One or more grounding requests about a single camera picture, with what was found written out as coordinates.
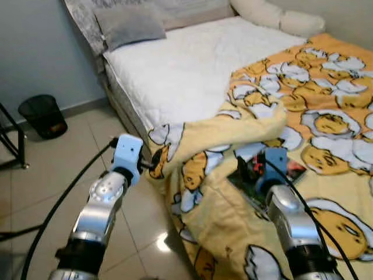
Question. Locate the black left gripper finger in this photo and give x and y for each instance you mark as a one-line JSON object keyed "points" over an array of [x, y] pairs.
{"points": [[158, 160]]}

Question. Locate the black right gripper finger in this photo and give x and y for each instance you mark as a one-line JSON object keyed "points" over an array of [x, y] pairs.
{"points": [[240, 169]]}

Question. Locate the dark book with red cover art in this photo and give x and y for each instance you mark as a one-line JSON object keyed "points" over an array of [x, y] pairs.
{"points": [[291, 170]]}

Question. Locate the yellow cartoon egg blanket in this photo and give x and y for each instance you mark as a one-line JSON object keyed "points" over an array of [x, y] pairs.
{"points": [[326, 116]]}

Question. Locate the grey plush pillow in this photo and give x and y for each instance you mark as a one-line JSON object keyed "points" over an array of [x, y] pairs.
{"points": [[128, 26]]}

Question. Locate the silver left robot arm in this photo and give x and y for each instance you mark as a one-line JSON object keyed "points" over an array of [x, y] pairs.
{"points": [[99, 210]]}

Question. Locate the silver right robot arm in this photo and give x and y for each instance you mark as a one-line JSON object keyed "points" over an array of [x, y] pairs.
{"points": [[291, 221]]}

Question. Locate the white quilted mattress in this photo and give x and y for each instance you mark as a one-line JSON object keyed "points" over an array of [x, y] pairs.
{"points": [[192, 70]]}

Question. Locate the black mesh waste bin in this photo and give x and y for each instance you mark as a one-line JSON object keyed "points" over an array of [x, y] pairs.
{"points": [[44, 119]]}

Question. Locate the grey printed headboard cushion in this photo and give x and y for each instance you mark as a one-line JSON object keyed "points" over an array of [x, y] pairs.
{"points": [[192, 11]]}

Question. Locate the beige bolster pillow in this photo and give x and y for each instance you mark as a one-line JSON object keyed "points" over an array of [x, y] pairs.
{"points": [[280, 20]]}

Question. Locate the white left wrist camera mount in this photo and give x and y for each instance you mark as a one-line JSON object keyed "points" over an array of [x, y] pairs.
{"points": [[127, 153]]}

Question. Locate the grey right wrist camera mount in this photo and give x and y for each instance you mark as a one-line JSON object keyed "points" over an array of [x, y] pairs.
{"points": [[277, 163]]}

